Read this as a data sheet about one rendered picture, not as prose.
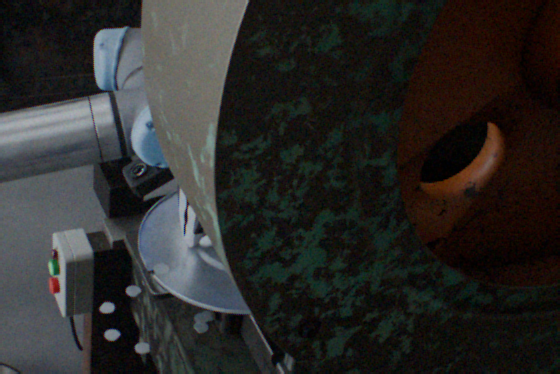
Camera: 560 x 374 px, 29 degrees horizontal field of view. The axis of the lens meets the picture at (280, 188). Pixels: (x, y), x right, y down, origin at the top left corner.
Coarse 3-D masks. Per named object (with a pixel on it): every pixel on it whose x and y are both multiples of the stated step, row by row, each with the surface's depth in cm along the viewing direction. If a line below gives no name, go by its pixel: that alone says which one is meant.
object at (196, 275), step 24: (168, 216) 157; (144, 240) 152; (168, 240) 153; (168, 264) 149; (192, 264) 149; (216, 264) 149; (168, 288) 144; (192, 288) 145; (216, 288) 146; (240, 312) 142
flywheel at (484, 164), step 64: (448, 0) 90; (512, 0) 93; (448, 64) 94; (512, 64) 98; (448, 128) 99; (512, 128) 103; (448, 192) 107; (512, 192) 109; (448, 256) 111; (512, 256) 115
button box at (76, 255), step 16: (64, 240) 174; (80, 240) 174; (64, 256) 171; (80, 256) 172; (64, 272) 172; (80, 272) 173; (64, 288) 174; (80, 288) 175; (64, 304) 176; (80, 304) 178
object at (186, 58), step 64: (192, 0) 81; (256, 0) 73; (320, 0) 75; (384, 0) 78; (192, 64) 81; (256, 64) 76; (320, 64) 79; (384, 64) 81; (192, 128) 84; (256, 128) 80; (320, 128) 83; (384, 128) 85; (192, 192) 91; (256, 192) 84; (320, 192) 87; (384, 192) 90; (256, 256) 88; (320, 256) 92; (384, 256) 95; (320, 320) 97; (384, 320) 101; (448, 320) 105; (512, 320) 109
